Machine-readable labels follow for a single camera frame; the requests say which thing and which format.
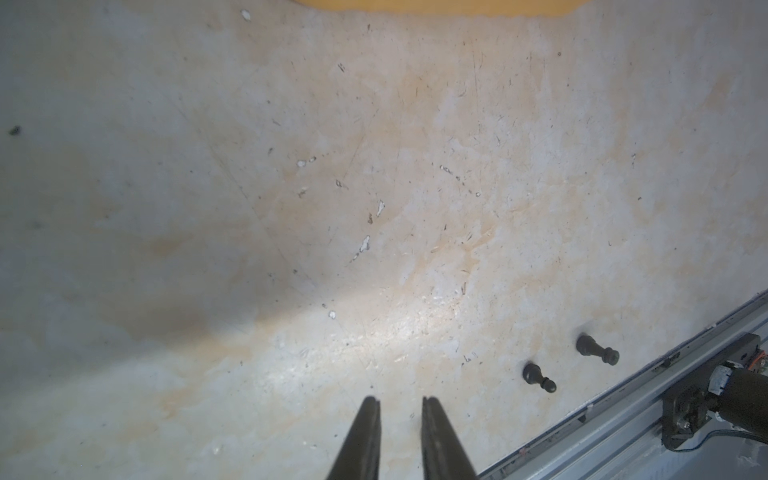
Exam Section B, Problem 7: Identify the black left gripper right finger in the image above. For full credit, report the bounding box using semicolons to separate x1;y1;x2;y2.
421;397;478;480

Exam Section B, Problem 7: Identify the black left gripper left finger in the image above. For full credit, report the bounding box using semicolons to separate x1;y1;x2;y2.
327;396;382;480

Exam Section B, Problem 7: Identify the black pawn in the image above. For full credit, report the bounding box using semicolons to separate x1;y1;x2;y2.
522;362;557;393
576;334;620;366

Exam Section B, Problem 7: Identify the yellow plastic storage box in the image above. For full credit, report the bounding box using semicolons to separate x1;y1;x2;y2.
297;0;588;17

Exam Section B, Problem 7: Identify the aluminium rail frame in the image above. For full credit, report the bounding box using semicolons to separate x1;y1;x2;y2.
480;292;767;479

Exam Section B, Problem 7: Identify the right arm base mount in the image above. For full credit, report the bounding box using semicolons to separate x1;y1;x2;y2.
661;333;767;453

